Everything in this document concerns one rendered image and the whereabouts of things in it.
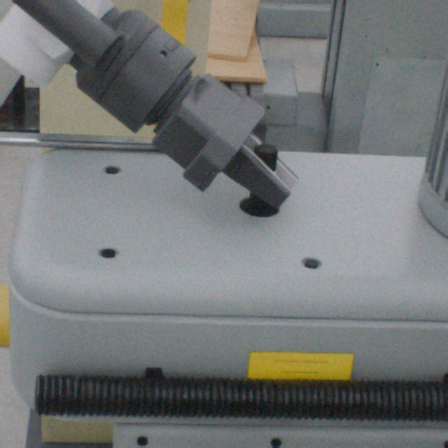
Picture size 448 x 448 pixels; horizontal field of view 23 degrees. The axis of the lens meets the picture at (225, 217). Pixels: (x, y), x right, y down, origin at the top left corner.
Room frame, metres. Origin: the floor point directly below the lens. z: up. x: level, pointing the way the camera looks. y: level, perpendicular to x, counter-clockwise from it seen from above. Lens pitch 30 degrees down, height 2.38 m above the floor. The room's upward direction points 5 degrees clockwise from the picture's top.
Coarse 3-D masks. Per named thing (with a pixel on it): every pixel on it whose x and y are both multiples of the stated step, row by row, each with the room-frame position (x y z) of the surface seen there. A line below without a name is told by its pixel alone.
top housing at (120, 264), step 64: (64, 192) 0.86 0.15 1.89; (128, 192) 0.87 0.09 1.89; (192, 192) 0.88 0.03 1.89; (320, 192) 0.90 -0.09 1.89; (384, 192) 0.91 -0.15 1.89; (64, 256) 0.75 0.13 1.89; (128, 256) 0.76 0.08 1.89; (192, 256) 0.77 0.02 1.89; (256, 256) 0.78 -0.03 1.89; (320, 256) 0.79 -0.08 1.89; (384, 256) 0.80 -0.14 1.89; (64, 320) 0.72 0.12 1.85; (128, 320) 0.72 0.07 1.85; (192, 320) 0.73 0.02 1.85; (256, 320) 0.74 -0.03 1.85; (320, 320) 0.74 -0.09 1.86; (384, 320) 0.75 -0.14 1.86
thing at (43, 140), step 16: (0, 144) 0.93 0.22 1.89; (16, 144) 0.94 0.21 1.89; (32, 144) 0.94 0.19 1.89; (48, 144) 0.94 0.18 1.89; (64, 144) 0.94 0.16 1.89; (80, 144) 0.94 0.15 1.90; (96, 144) 0.95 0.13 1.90; (112, 144) 0.95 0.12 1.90; (128, 144) 0.95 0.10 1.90; (144, 144) 0.95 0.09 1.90
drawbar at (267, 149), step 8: (264, 144) 0.87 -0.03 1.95; (256, 152) 0.86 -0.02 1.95; (264, 152) 0.86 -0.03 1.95; (272, 152) 0.86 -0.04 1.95; (264, 160) 0.85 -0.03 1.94; (272, 160) 0.86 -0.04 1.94; (272, 168) 0.86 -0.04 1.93; (256, 200) 0.86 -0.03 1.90; (248, 208) 0.87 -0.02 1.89; (256, 208) 0.86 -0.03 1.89; (264, 208) 0.85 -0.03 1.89; (264, 216) 0.86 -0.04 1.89
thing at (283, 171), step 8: (248, 136) 0.89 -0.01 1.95; (256, 136) 0.88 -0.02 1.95; (248, 144) 0.88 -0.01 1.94; (256, 144) 0.88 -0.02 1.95; (280, 160) 0.88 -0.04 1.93; (280, 168) 0.87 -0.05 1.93; (288, 168) 0.87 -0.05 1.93; (280, 176) 0.87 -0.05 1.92; (288, 176) 0.87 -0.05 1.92; (296, 176) 0.87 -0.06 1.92; (288, 184) 0.87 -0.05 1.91
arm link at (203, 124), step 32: (160, 32) 0.89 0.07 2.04; (128, 64) 0.86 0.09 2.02; (160, 64) 0.86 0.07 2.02; (128, 96) 0.85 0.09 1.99; (160, 96) 0.85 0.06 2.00; (192, 96) 0.86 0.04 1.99; (224, 96) 0.90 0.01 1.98; (128, 128) 0.87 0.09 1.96; (160, 128) 0.86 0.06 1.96; (192, 128) 0.84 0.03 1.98; (224, 128) 0.84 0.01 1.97; (192, 160) 0.84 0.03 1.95; (224, 160) 0.82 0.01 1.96
